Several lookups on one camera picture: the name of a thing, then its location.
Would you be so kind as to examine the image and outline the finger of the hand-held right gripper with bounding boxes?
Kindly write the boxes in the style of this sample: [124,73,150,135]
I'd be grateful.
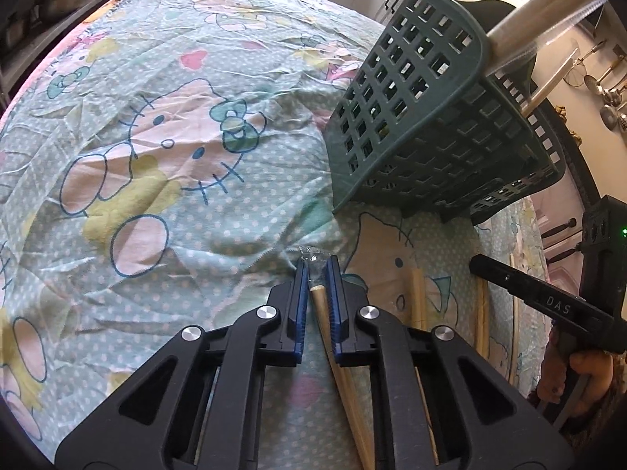
[469,253,540,307]

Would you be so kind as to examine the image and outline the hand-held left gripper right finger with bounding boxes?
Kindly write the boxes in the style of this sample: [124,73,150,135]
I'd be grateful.
[326,255,574,470]

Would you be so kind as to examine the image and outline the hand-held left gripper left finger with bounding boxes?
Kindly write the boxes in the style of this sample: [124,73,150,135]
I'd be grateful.
[54,256,310,470]

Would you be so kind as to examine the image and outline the clear plastic chopstick wrapper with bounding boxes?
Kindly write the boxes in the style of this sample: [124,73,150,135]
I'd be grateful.
[298,244,336,286]

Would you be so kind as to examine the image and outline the green plastic basket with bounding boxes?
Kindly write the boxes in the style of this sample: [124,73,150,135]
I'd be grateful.
[326,0,567,227]

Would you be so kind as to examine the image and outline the bunch of chopsticks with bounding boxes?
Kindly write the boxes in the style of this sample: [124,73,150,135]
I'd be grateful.
[485,0,608,114]

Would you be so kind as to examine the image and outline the person's right hand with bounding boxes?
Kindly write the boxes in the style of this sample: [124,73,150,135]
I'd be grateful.
[539,330,616,424]

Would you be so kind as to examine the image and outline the steel skimmer ladle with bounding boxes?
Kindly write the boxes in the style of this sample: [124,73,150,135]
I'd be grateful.
[600,85,627,131]

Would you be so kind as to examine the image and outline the pile of dried ginger roots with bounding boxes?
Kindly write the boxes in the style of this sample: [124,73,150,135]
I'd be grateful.
[553,102,582,148]

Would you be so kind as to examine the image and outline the cartoon cat printed tablecloth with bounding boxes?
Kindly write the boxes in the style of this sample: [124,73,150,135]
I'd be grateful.
[0,0,554,470]

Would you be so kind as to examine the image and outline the wire mesh strainer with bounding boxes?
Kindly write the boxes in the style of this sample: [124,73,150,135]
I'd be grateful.
[562,40,609,87]

